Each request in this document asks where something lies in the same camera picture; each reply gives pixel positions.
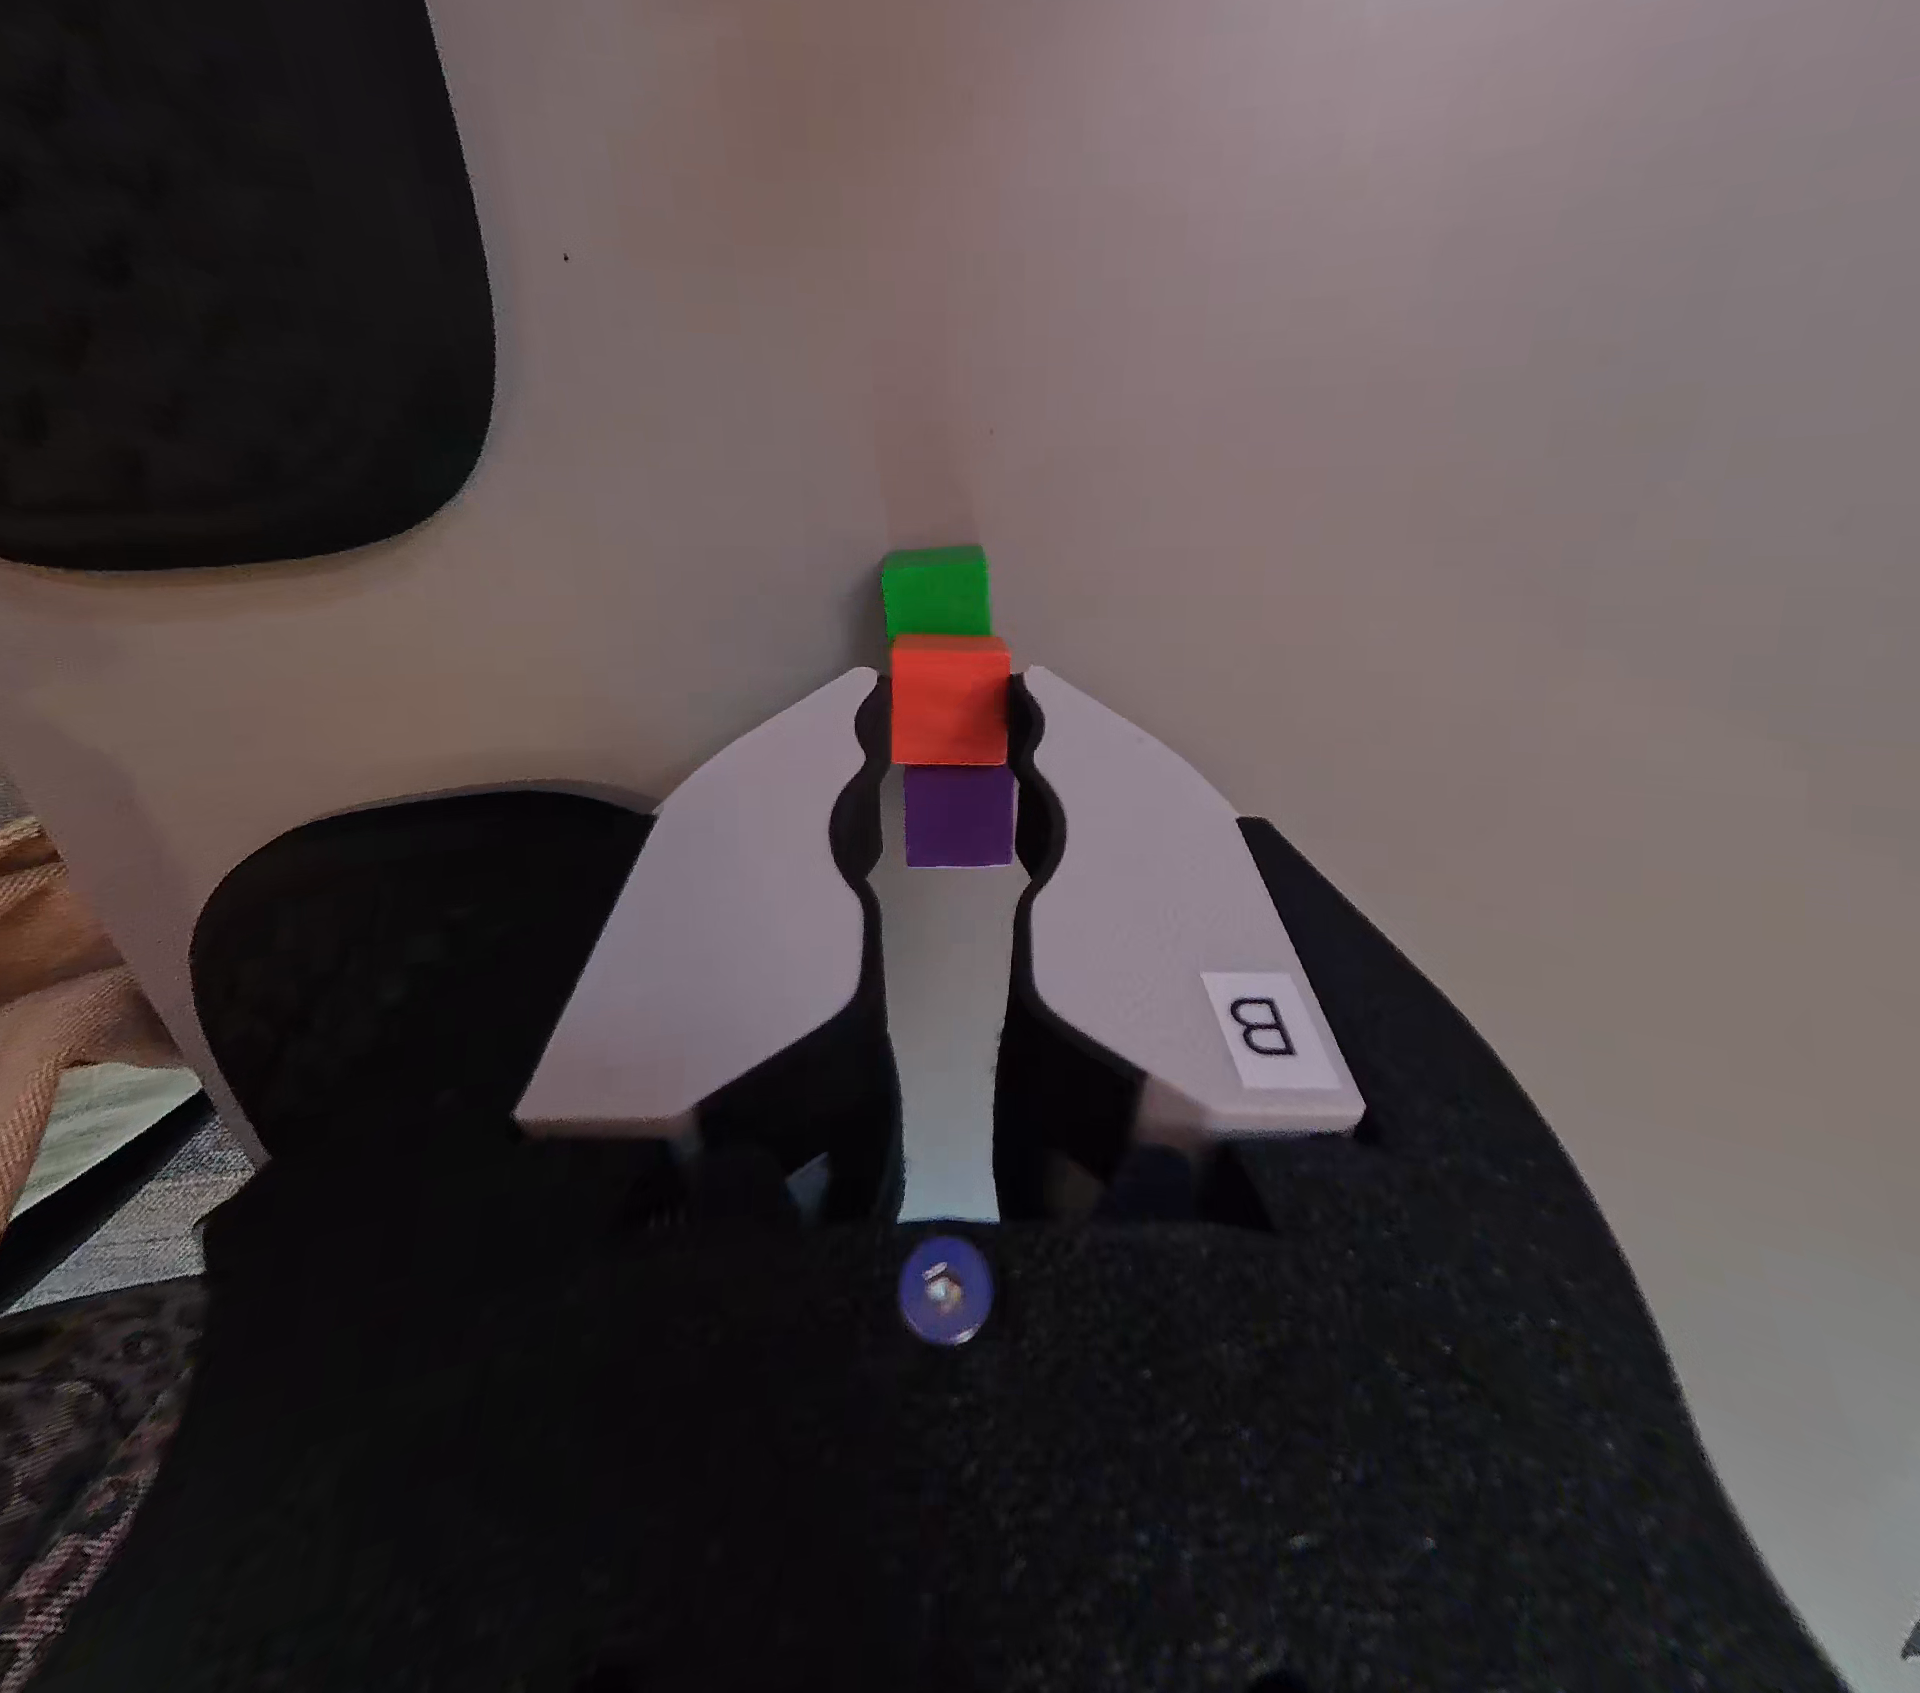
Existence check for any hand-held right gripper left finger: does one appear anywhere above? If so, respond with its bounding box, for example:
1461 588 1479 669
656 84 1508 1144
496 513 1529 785
514 669 879 1147

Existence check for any leopard print garment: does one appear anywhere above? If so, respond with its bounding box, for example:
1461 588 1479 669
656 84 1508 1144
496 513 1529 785
0 1282 212 1693

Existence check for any black quilted chair pad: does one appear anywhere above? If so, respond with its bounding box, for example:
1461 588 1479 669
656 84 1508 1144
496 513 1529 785
0 0 497 573

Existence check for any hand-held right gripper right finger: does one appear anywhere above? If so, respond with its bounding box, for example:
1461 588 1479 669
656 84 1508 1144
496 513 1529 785
1019 669 1368 1141

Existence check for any red wooden cube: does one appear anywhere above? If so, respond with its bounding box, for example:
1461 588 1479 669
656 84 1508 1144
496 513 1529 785
888 634 1014 769

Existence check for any green wooden cube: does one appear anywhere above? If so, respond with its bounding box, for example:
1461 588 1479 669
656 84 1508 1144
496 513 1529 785
879 545 994 644

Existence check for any purple wooden cube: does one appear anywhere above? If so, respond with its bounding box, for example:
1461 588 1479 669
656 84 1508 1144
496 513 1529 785
901 766 1019 871

